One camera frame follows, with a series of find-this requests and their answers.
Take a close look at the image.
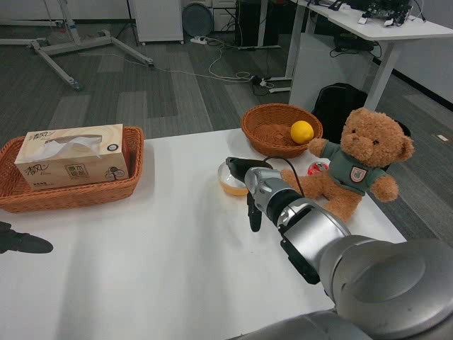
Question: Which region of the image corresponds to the brown teddy bear green shirt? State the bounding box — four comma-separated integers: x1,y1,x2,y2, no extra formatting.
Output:
281,108,415,224

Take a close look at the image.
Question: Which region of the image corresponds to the rectangular wicker basket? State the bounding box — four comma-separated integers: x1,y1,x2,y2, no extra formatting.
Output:
0,126,145,213

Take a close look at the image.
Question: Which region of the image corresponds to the white office desk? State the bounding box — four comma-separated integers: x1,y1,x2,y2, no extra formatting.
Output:
285,0,453,113

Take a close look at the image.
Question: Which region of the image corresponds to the black backpack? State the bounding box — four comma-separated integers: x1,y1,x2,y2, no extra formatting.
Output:
311,82,412,149

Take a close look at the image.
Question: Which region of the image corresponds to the yellow lemon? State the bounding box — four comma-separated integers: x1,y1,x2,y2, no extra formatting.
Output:
290,120,315,145

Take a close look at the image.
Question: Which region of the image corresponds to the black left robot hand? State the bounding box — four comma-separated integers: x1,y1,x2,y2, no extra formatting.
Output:
0,221,55,254

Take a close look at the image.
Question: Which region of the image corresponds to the black computer tower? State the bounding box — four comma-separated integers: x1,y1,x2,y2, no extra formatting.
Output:
235,0,282,49

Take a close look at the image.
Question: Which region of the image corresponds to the black electronics assembly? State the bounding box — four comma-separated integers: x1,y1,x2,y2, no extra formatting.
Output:
357,0,425,28

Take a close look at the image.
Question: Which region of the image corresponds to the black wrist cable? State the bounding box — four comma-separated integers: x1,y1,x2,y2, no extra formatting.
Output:
263,155,307,198

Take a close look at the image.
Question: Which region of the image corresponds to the white floor cable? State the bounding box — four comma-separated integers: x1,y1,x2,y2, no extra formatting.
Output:
151,42,254,84

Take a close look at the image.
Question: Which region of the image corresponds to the black under-desk cable tray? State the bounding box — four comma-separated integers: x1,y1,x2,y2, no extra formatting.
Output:
333,34,379,54

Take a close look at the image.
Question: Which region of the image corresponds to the white drawer cabinet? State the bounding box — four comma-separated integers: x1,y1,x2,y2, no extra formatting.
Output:
211,0,237,35

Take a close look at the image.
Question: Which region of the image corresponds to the round wicker basket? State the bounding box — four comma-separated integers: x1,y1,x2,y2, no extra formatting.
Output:
241,103,323,159

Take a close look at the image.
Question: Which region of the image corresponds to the red soda can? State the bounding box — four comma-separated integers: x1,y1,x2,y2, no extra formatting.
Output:
306,161,330,177

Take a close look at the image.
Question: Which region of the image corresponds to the white cabinet on wheels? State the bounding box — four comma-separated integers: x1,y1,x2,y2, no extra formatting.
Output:
131,0,185,45

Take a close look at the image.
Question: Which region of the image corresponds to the round grey tray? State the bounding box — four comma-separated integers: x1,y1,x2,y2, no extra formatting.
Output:
181,2,216,36

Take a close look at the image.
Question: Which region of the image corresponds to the black and white power strip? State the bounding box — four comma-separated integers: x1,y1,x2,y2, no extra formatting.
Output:
249,74,273,88

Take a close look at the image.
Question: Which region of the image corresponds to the orange plastic bowl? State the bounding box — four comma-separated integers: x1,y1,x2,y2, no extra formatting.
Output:
217,161,250,197

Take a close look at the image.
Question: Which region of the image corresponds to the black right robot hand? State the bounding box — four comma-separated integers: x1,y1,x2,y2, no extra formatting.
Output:
225,156,273,233

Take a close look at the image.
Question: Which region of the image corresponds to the wood-print tissue box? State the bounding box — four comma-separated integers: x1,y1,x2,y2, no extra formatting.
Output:
13,123,128,192

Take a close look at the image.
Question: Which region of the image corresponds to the grey wheeled lift stand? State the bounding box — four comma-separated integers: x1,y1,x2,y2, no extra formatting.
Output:
0,0,156,91

